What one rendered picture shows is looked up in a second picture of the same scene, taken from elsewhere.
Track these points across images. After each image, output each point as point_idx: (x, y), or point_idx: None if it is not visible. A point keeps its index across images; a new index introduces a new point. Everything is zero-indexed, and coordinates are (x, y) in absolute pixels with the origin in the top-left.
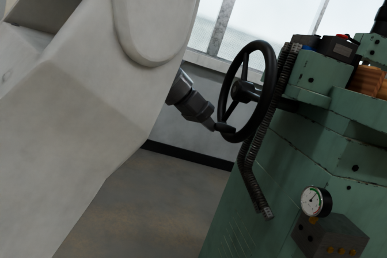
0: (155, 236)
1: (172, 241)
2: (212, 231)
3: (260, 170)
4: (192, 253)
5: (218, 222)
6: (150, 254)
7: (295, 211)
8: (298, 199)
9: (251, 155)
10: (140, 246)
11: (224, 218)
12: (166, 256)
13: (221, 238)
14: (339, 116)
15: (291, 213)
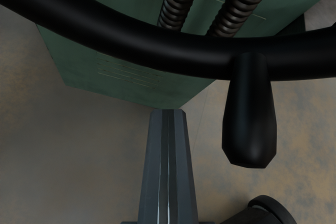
0: (3, 119)
1: (18, 97)
2: (67, 63)
3: None
4: (47, 79)
5: (69, 55)
6: (34, 134)
7: (256, 23)
8: (263, 7)
9: (234, 33)
10: (17, 144)
11: (81, 50)
12: (43, 114)
13: (94, 65)
14: None
15: (246, 27)
